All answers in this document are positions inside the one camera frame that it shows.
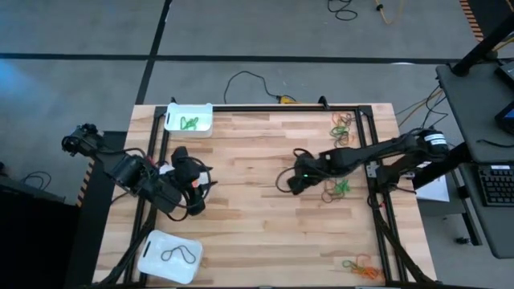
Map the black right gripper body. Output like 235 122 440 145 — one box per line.
296 154 334 181

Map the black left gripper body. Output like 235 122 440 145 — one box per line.
154 176 190 214

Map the white plastic basket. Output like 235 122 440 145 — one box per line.
137 230 205 286
156 162 212 192
163 102 214 139

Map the white paper sheet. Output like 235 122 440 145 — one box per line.
415 160 451 203

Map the dark furniture block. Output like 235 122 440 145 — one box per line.
0 162 80 289

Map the grey desk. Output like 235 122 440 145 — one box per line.
435 62 514 260

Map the black keyboard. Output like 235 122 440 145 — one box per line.
476 164 514 208

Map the black round pole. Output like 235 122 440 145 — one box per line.
451 11 514 77

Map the black panel with hazard stripes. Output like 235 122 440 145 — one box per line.
459 0 514 43

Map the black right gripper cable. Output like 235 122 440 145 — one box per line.
275 147 318 193

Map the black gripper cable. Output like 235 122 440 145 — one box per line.
166 155 213 222
275 147 318 193

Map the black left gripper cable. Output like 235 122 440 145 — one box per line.
166 155 213 222

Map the black aluminium table frame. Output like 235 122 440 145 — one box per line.
90 104 441 289

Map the thin yellow cable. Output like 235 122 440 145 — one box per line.
397 88 446 130

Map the thin black cable bundle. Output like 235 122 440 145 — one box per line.
401 84 453 133

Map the thin black floor cable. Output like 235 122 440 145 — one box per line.
18 171 53 192

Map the black coiled floor cable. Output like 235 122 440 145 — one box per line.
327 0 358 22

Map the yellow floor cable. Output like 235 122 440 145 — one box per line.
375 0 405 25

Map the short black desk cable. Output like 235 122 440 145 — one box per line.
476 139 514 149

